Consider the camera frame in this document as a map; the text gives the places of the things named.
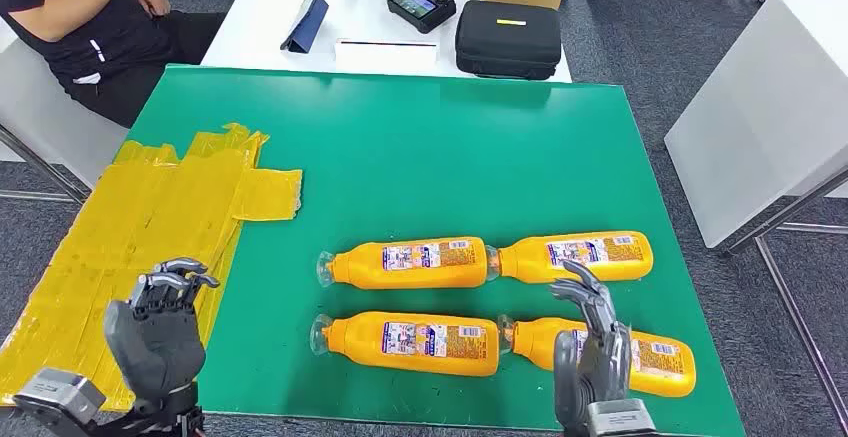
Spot white table metal legs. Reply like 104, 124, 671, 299
664, 0, 848, 432

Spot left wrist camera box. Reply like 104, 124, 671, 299
13, 367, 107, 437

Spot black carrying case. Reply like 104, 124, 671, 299
454, 0, 563, 82

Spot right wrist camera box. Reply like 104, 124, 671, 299
586, 399, 657, 437

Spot yellow taped plastic sheet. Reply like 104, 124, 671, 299
0, 122, 304, 415

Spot orange detergent bottle clear cap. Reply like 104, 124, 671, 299
309, 311, 503, 378
315, 236, 493, 291
496, 315, 698, 400
485, 230, 655, 285

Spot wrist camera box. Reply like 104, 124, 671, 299
586, 399, 657, 437
13, 367, 107, 437

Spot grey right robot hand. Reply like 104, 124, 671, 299
549, 260, 634, 437

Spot green table mat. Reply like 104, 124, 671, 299
122, 64, 748, 437

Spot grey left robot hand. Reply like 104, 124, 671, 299
103, 258, 221, 405

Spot person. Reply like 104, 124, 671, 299
0, 0, 227, 129

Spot white bench metal legs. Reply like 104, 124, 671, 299
0, 16, 130, 203

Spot flat white box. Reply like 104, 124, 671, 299
334, 38, 440, 76

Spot white desk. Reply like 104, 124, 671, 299
200, 0, 573, 84

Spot tablet with blue cover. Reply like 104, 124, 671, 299
280, 0, 333, 55

